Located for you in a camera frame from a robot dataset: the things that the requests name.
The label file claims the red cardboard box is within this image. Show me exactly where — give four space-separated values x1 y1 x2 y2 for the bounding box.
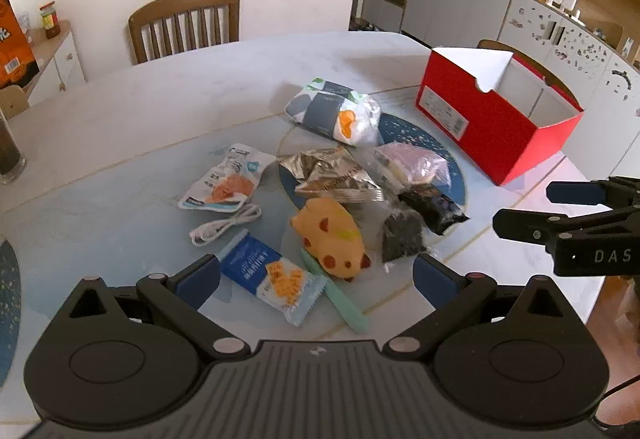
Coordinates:
416 46 585 186

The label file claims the round blue placemat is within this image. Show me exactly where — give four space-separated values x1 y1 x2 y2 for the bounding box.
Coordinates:
277 111 468 260
0 239 23 387

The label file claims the clear bread packet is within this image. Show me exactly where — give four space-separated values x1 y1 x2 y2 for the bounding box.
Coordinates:
372 142 451 192

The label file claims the orange cardboard carton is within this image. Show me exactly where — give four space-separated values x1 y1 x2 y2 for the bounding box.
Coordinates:
0 0 42 90

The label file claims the white snack pouch orange print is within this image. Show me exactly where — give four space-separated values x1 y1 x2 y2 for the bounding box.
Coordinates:
178 144 277 212

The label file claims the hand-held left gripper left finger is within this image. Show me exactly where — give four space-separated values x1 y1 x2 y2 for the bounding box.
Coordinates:
68 254 250 362

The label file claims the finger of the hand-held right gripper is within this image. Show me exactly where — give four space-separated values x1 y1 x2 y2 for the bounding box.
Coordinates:
546 176 640 208
492 209 568 247

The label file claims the orange spotted toy pig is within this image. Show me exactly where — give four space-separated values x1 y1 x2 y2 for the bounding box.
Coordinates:
291 198 372 281

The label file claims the red lidded jar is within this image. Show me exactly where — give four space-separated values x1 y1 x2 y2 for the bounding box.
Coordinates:
40 4 62 40

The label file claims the grey cabinet shelf unit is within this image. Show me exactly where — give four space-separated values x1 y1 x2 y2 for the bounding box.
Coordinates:
350 0 640 174

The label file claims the black cable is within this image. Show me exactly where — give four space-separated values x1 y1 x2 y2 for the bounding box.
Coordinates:
592 376 640 431

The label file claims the clear packet of dark seaweed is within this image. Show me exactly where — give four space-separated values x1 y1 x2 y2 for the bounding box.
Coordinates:
382 211 428 264

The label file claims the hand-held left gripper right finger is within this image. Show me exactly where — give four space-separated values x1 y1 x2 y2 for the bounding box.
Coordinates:
384 253 583 362

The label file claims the white side cabinet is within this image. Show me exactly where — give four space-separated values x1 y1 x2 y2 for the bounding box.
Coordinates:
22 19 87 107

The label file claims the blue cracker packet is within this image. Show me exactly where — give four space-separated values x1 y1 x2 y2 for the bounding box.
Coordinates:
217 229 328 329

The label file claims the black snack packet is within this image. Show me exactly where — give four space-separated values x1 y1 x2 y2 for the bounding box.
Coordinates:
400 186 470 236

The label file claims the white printed tissue pack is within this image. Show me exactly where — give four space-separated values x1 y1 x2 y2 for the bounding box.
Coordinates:
285 78 383 148

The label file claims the white usb cable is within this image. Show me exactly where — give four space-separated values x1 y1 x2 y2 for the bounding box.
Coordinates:
190 204 262 246

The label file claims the wooden slatted chair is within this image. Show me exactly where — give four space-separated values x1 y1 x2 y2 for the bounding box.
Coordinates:
476 39 583 110
128 0 241 66

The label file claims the glass of dark drink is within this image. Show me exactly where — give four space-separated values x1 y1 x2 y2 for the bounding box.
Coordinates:
0 106 27 184

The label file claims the silver foil snack packet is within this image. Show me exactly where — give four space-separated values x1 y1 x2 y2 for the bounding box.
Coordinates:
277 148 386 204

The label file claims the mint green plastic tool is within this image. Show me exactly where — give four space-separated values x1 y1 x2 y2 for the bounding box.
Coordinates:
300 249 373 334

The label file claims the white marble desktop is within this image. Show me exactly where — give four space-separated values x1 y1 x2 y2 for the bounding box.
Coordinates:
0 31 608 439

